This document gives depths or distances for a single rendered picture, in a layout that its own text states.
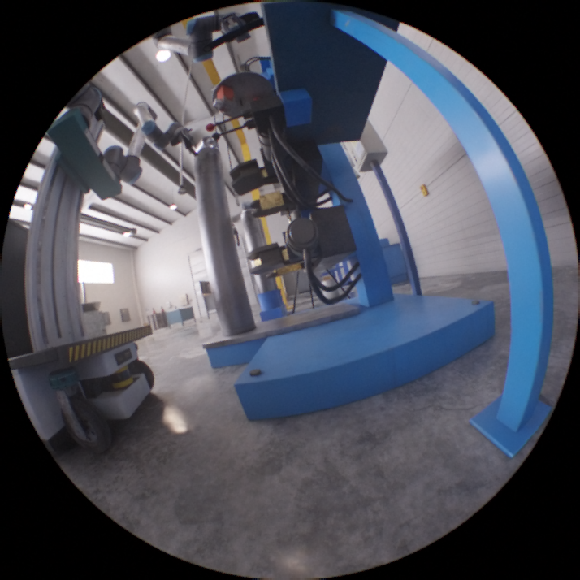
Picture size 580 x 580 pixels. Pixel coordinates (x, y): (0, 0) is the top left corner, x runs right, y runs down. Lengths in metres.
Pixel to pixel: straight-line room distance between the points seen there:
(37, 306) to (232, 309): 0.98
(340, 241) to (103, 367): 0.96
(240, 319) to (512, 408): 1.13
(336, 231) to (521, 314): 0.69
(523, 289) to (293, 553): 0.44
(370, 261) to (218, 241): 0.86
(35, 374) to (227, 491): 0.61
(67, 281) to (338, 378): 1.15
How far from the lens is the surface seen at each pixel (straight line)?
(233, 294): 1.10
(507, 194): 0.31
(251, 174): 1.01
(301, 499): 0.36
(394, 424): 0.45
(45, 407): 0.76
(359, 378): 0.50
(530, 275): 0.31
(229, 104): 1.82
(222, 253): 1.14
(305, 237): 0.60
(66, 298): 1.10
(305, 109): 0.81
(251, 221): 2.58
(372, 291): 1.09
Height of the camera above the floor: 0.31
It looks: level
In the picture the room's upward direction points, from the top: 14 degrees counter-clockwise
